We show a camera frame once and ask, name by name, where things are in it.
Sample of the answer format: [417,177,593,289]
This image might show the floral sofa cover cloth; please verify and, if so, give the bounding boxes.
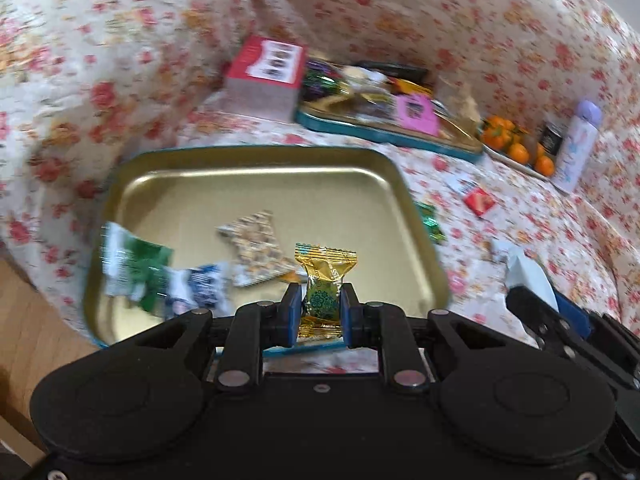
[1,0,639,336]

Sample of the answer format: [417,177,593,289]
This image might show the green white snack packet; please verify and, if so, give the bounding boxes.
[100,221,174,313]

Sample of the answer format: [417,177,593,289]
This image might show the green candy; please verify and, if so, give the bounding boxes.
[416,202,447,245]

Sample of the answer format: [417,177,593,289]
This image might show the mandarin orange front right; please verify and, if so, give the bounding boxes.
[534,155,555,178]

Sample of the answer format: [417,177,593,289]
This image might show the blue white snack packet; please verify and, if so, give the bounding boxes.
[164,262,233,321]

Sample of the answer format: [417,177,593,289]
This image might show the black starbucks can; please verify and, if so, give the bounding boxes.
[538,122,563,157]

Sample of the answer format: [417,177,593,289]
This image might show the mandarin orange front left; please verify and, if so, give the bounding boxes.
[506,143,530,166]

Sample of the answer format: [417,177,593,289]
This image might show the white hawthorn strip packet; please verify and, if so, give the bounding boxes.
[489,240,559,311]

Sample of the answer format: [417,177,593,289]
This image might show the red white hawthorn packet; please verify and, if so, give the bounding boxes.
[446,176,498,219]

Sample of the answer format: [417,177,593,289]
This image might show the pale green fruit plate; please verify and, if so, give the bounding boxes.
[478,122,551,181]

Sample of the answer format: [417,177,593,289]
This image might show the purple green foil candies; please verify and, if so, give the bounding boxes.
[300,58,350,102]

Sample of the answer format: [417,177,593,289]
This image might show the pink snack packet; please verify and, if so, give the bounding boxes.
[395,93,439,136]

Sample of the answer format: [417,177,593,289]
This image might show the tan paper bag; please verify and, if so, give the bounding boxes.
[437,77,482,136]

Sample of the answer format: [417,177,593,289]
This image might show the brown heart pattern packet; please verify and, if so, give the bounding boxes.
[217,210,295,287]

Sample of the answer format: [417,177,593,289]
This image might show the dark brown snack packet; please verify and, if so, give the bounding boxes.
[352,92,398,124]

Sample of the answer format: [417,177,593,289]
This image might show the gold candy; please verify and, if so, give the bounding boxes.
[294,243,358,339]

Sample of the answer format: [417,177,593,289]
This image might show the red white cardboard box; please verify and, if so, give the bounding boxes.
[222,36,307,122]

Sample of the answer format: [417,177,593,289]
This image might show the black remote control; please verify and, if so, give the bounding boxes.
[354,61,430,84]

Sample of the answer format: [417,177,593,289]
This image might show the purple rabbit thermos bottle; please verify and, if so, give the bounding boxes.
[550,100,602,194]

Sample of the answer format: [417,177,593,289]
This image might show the blue tin snack tray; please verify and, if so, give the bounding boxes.
[295,58,483,162]

